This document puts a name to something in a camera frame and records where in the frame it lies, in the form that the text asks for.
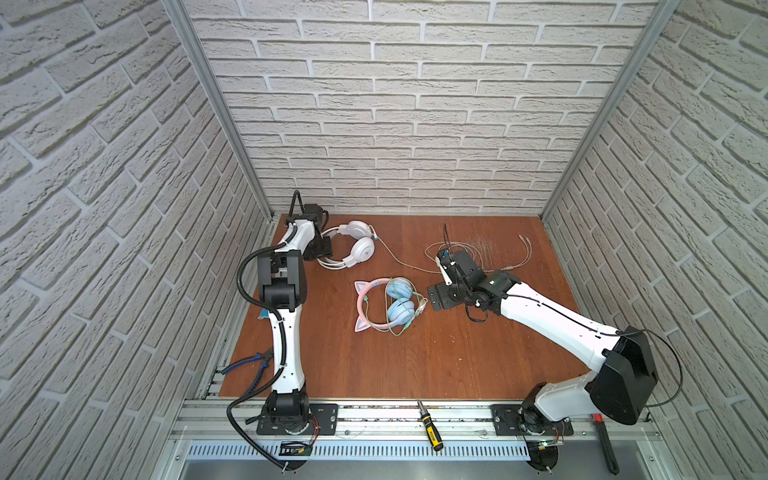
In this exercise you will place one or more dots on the small black electronics board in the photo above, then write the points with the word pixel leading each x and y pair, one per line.
pixel 295 449

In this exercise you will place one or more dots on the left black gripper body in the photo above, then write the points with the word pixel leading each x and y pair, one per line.
pixel 322 248

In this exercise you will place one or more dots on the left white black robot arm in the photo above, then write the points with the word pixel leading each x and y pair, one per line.
pixel 282 290

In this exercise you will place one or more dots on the yellow black screwdriver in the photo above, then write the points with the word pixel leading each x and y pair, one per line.
pixel 432 432

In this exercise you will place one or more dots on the pink blue cat-ear headphones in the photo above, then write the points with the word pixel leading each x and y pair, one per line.
pixel 402 304

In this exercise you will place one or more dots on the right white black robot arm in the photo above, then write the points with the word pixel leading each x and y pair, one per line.
pixel 622 372

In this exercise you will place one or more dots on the white headphones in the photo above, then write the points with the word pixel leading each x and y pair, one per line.
pixel 361 250

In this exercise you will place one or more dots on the red pipe wrench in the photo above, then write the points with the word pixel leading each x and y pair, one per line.
pixel 611 461

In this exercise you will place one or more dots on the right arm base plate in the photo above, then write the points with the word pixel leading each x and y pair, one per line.
pixel 517 420

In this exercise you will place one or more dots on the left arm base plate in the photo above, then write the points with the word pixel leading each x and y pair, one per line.
pixel 322 416

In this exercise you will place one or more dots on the blue handled pliers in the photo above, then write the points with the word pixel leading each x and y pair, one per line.
pixel 260 359

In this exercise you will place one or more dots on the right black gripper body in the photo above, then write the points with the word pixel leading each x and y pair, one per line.
pixel 450 295

